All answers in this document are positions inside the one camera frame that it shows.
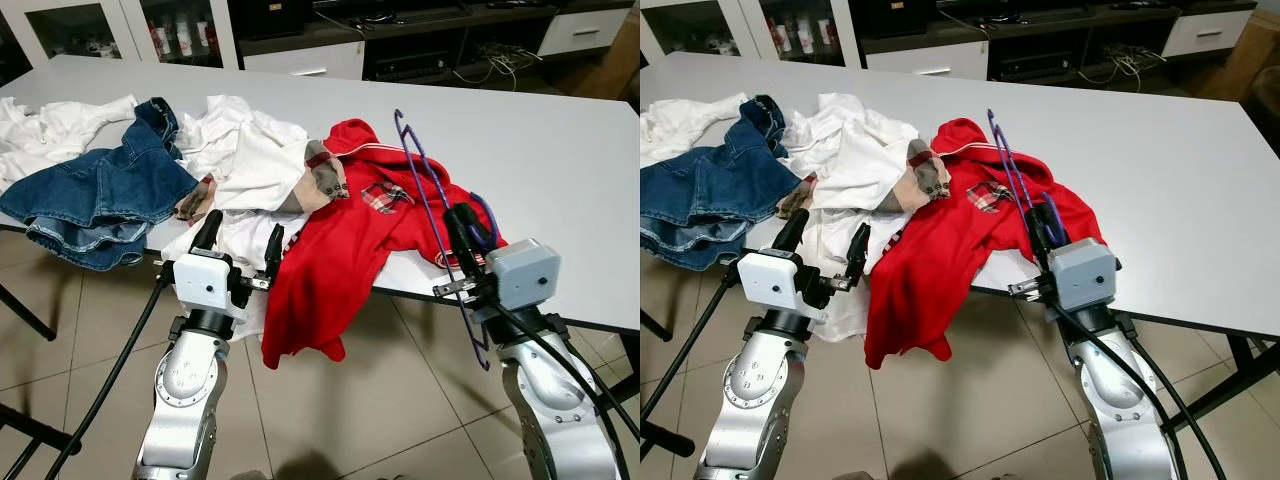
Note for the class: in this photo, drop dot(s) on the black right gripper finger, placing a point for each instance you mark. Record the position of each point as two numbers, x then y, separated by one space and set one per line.
462 240
1045 240

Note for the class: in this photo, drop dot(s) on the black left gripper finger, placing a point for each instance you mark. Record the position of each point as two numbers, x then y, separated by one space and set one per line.
207 230
790 230
856 250
273 250

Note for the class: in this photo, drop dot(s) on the red shirt with plaid pocket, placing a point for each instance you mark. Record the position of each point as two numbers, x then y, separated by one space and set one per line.
340 260
930 270

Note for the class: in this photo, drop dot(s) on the blue plastic clothes hanger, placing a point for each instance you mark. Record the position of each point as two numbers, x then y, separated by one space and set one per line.
1012 170
421 165

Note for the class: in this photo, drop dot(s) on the white jacket with plaid lining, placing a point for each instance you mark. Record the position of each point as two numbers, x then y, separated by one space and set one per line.
250 150
850 150

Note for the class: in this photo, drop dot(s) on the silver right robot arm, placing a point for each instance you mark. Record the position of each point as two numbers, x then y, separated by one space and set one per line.
1115 400
545 400

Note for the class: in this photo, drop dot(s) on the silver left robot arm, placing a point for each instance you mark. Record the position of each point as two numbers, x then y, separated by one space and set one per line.
185 390
750 390

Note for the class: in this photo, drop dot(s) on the blue denim jacket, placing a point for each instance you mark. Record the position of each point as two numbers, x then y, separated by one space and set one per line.
90 195
710 195

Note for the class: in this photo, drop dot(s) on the black AV receiver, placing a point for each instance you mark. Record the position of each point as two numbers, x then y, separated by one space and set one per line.
1030 66
410 66

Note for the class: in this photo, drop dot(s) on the white and dark TV cabinet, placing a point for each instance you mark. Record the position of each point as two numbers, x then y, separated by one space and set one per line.
305 62
930 62

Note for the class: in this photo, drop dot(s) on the white glass display cabinet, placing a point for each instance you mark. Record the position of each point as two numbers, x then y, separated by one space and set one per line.
128 30
850 30

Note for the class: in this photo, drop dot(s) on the tall black loudspeaker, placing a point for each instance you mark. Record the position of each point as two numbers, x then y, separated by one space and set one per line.
270 15
895 15

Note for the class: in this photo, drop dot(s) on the plain brown cardboard box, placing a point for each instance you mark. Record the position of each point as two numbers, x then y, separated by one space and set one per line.
622 70
1245 60

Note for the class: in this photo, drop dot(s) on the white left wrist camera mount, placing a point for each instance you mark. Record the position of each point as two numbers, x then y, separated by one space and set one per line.
203 285
775 285

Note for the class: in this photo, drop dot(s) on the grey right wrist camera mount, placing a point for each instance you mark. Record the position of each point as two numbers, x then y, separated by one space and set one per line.
525 275
1085 273

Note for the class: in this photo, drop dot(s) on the black metal table frame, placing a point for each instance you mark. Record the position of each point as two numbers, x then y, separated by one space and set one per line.
25 312
670 440

